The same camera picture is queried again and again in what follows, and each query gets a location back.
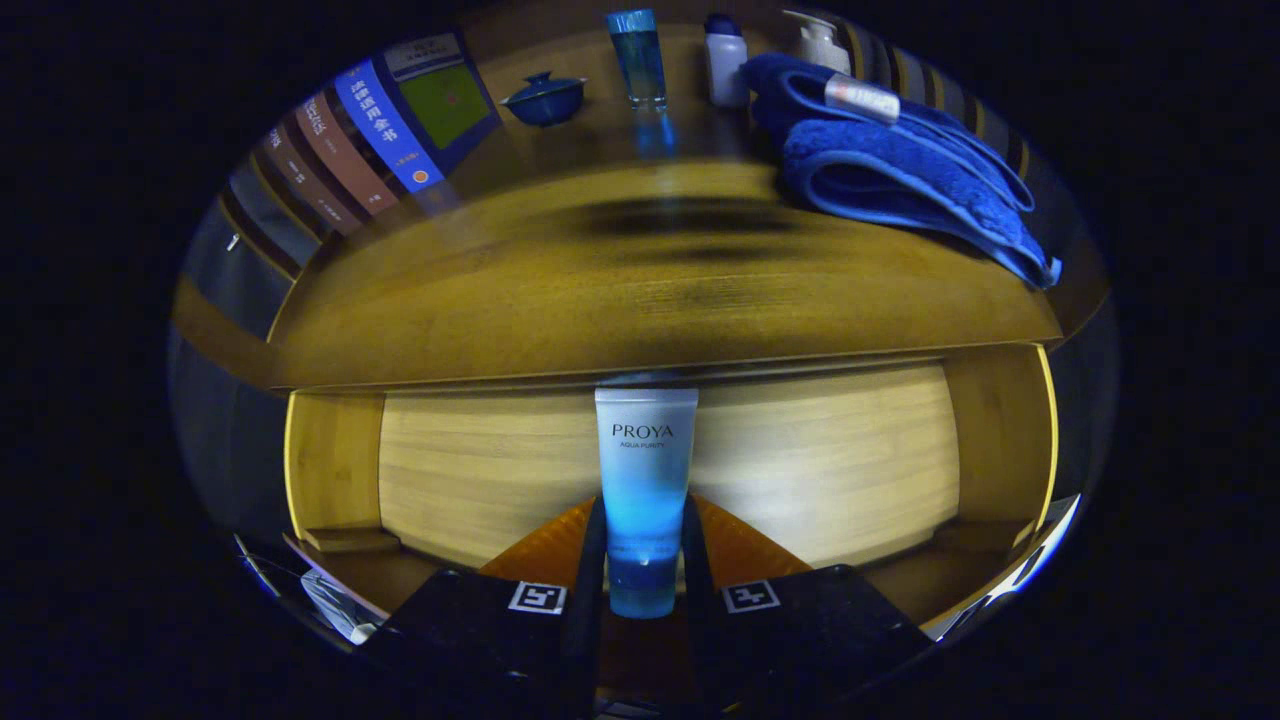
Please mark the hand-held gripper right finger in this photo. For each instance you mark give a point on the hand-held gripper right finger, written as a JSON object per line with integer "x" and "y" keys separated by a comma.
{"x": 800, "y": 630}

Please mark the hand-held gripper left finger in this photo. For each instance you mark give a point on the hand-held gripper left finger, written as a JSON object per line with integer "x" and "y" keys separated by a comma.
{"x": 480, "y": 630}

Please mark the wooden drawer with black knob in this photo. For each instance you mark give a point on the wooden drawer with black knob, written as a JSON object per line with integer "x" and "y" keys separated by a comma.
{"x": 480, "y": 470}

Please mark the blue and white cleanser tube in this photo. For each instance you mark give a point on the blue and white cleanser tube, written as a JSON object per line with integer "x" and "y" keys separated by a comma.
{"x": 645, "y": 470}

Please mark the wooden countertop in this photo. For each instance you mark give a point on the wooden countertop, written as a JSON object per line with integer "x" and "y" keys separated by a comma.
{"x": 600, "y": 300}

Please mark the wooden cabinet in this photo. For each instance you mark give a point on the wooden cabinet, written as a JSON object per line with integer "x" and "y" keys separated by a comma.
{"x": 545, "y": 45}

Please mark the folded blue towel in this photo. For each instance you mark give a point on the folded blue towel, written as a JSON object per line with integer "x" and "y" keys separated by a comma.
{"x": 900, "y": 180}

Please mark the dark brown book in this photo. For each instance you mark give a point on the dark brown book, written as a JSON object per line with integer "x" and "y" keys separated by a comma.
{"x": 300, "y": 185}

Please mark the reddish brown book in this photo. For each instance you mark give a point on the reddish brown book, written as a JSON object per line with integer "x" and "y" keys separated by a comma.
{"x": 345, "y": 155}

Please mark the thick blue book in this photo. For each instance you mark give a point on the thick blue book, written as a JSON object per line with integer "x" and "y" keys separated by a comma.
{"x": 385, "y": 125}

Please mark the blue lidded teacup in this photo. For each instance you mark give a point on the blue lidded teacup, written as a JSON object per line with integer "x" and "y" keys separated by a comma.
{"x": 545, "y": 102}

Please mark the white bottle with blue cap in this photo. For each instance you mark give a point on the white bottle with blue cap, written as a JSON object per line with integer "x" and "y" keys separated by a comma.
{"x": 727, "y": 65}

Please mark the white pump bottle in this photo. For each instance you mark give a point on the white pump bottle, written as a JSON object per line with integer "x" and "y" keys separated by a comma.
{"x": 820, "y": 45}

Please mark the tall blue bottle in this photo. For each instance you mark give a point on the tall blue bottle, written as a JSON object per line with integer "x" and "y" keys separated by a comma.
{"x": 640, "y": 60}

